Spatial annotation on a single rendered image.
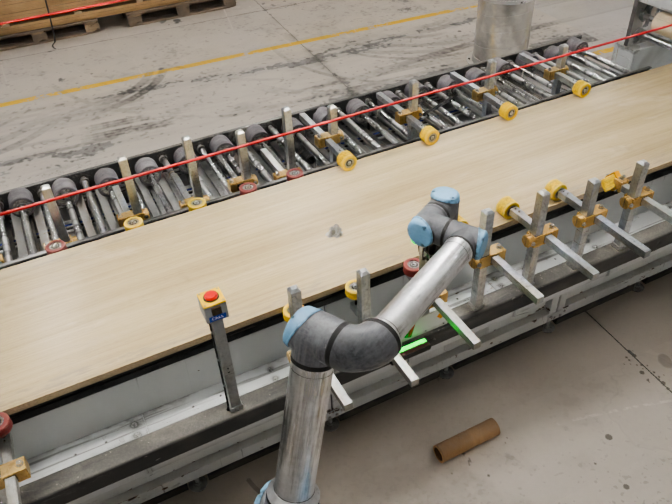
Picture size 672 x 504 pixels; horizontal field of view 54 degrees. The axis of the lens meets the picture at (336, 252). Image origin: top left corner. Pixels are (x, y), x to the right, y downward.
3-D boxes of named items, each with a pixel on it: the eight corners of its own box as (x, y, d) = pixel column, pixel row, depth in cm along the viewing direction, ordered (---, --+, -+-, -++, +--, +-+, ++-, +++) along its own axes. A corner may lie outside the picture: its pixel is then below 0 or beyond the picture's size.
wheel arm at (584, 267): (598, 278, 237) (600, 270, 235) (591, 281, 236) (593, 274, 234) (510, 207, 272) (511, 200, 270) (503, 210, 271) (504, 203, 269)
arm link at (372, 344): (372, 363, 146) (494, 222, 191) (326, 341, 152) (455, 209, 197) (371, 399, 153) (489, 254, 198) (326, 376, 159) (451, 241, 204)
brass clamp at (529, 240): (557, 240, 256) (560, 229, 253) (530, 251, 252) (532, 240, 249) (547, 231, 261) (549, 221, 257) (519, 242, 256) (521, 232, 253)
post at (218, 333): (243, 408, 228) (224, 315, 199) (230, 414, 226) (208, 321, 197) (239, 399, 231) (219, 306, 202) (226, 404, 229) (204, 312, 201)
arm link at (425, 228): (439, 230, 191) (458, 208, 199) (404, 218, 196) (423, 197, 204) (437, 255, 197) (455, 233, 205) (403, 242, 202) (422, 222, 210)
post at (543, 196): (531, 289, 270) (551, 191, 239) (525, 291, 269) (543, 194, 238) (526, 284, 272) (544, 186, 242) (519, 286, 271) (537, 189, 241)
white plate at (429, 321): (447, 323, 255) (449, 305, 248) (389, 348, 246) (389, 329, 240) (447, 322, 255) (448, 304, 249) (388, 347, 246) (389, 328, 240)
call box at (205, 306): (230, 318, 199) (226, 299, 194) (207, 326, 197) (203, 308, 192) (222, 304, 204) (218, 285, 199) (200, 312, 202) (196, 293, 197)
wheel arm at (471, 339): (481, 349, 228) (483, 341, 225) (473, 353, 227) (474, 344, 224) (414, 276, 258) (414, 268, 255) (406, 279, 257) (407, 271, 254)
